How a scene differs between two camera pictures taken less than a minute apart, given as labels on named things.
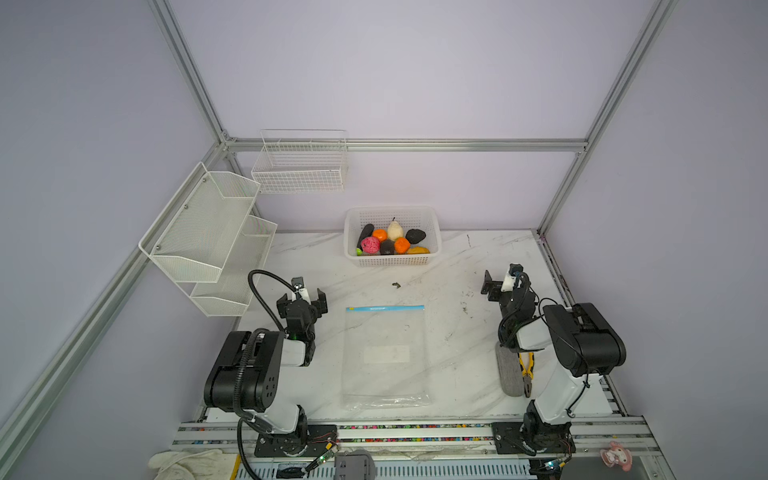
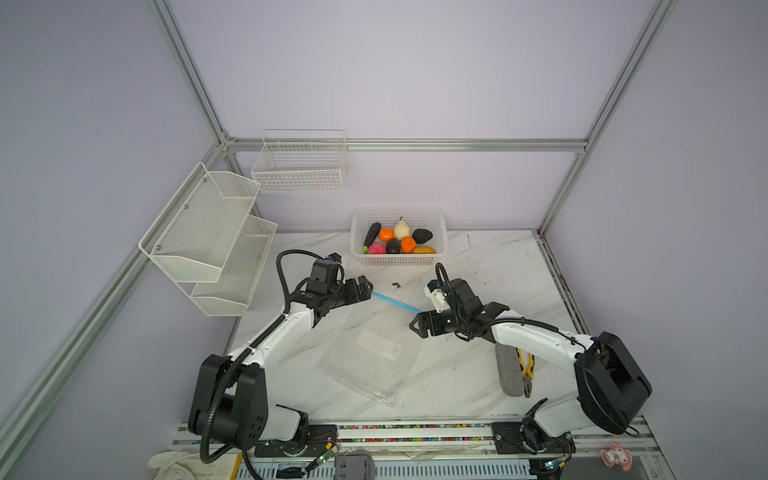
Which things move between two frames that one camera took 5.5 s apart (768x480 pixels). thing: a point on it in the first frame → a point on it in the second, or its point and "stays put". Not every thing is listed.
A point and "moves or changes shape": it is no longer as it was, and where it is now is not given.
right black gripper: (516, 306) → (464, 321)
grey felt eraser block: (510, 374) stays put
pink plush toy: (617, 455) stays put
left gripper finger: (282, 304) → (365, 288)
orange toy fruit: (380, 234) moves or changes shape
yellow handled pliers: (528, 372) stays put
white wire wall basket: (301, 161) stays put
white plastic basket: (409, 217) stays put
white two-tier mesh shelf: (210, 245) stays put
